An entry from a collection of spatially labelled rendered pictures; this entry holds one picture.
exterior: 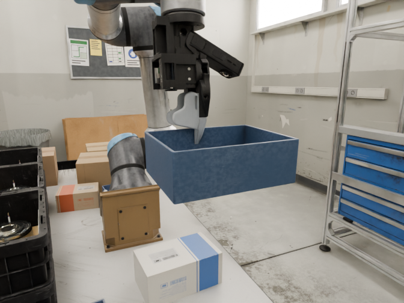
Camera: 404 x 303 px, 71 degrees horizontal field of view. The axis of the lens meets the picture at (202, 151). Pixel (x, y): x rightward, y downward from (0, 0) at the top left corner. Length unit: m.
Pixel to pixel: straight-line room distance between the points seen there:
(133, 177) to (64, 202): 0.43
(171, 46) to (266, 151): 0.23
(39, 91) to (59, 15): 0.90
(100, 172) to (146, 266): 0.75
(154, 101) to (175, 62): 0.53
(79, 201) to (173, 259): 0.64
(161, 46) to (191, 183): 0.24
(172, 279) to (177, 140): 0.37
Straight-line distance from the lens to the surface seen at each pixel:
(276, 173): 0.44
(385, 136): 1.93
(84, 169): 1.41
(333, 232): 2.36
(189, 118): 0.49
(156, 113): 1.00
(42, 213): 0.74
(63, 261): 0.99
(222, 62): 0.52
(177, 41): 0.50
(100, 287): 0.86
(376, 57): 3.07
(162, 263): 0.75
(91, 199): 1.29
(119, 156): 1.00
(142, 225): 0.97
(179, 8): 0.50
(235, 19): 4.59
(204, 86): 0.48
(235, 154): 0.39
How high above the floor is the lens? 1.22
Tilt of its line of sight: 14 degrees down
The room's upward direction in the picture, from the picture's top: straight up
